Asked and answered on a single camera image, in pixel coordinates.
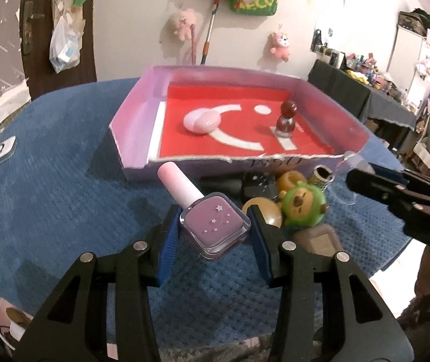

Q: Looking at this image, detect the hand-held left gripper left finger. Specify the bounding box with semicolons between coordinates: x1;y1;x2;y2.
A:
13;205;181;362

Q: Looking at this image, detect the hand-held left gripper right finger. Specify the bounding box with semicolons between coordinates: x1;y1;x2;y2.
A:
242;204;416;362

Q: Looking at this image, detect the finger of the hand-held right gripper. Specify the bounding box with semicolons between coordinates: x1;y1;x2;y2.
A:
370;164;430;200
346;168;427;230

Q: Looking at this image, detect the clear small stemmed glass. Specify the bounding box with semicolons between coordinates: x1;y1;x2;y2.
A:
328;151;374;206

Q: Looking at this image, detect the amber round disc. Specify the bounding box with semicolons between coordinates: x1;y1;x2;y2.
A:
242;197;284;229

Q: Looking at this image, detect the purple nail polish bottle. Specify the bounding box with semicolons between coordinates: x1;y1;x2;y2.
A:
157;161;252;261

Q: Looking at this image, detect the gold hair roller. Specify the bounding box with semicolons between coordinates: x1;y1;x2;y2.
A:
309;164;334;189

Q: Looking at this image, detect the taupe square compact case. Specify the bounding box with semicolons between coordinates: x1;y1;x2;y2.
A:
292;224;346;257

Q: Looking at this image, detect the black nail polish bottle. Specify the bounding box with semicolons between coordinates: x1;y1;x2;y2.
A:
200;171;280;200

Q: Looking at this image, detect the lilac cardboard box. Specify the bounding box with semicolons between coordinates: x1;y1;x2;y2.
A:
109;65;374;182

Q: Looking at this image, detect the green bear toy figure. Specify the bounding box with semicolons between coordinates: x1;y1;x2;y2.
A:
281;182;329;229

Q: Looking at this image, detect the amber round jar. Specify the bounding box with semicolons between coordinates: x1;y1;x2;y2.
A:
277;171;308;197

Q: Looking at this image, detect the table with black cloth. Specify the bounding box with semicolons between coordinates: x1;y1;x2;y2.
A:
307;58;427;132

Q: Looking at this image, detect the row of small bottles and figures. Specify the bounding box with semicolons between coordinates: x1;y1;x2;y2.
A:
311;38;408;100

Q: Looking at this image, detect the dark red nail polish bottle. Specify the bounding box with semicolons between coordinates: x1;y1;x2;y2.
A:
275;100;299;138

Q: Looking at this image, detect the red printed paper sheet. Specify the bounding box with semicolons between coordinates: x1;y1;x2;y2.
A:
158;85;334;159

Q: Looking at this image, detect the metal rack with white panel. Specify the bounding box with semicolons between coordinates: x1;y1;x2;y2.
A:
389;24;427;84

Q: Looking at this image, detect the pink oval compact case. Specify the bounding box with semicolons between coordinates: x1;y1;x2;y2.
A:
183;109;222;134

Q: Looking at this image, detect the bright pink plush toy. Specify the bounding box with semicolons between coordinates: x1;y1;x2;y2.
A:
269;30;292;62

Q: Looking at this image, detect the broom stick with orange grip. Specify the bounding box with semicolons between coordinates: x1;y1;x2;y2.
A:
200;0;221;65

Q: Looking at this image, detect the plastic bag on door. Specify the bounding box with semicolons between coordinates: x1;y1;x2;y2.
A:
19;0;98;100

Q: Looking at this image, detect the pale pink plush toy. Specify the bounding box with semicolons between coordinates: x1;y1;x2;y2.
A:
168;8;197;42

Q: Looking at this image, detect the metal door handle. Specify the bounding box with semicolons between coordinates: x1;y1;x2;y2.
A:
21;1;46;55

